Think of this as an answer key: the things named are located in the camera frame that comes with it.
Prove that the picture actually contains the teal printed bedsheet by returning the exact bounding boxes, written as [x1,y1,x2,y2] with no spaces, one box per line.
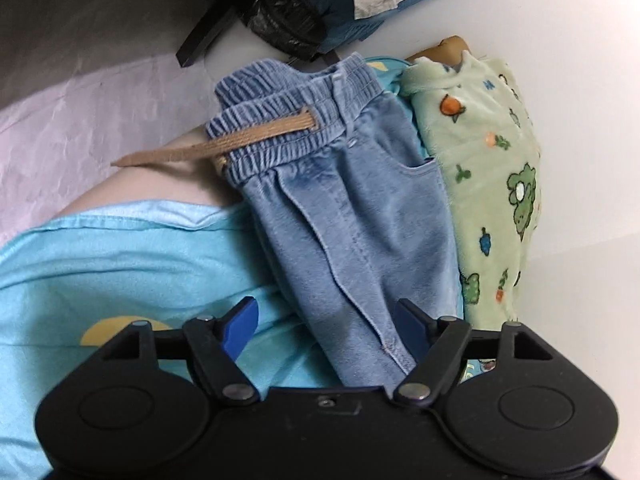
[0,199,331,480]

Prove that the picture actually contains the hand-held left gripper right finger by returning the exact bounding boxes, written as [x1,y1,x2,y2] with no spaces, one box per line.
[394,298,553,405]

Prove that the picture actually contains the brown pillow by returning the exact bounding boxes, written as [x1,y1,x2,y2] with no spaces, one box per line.
[404,35,475,67]

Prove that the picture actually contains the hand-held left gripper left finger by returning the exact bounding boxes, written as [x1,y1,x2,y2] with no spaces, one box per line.
[92,297,261,406]

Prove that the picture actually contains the blue denim pants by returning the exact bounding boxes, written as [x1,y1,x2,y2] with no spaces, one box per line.
[110,52,467,390]

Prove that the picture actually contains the black plastic bag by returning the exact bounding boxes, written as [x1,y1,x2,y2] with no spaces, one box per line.
[239,0,328,61]

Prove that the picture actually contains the green printed fleece blanket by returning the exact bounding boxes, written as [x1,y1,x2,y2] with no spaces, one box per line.
[399,52,544,333]

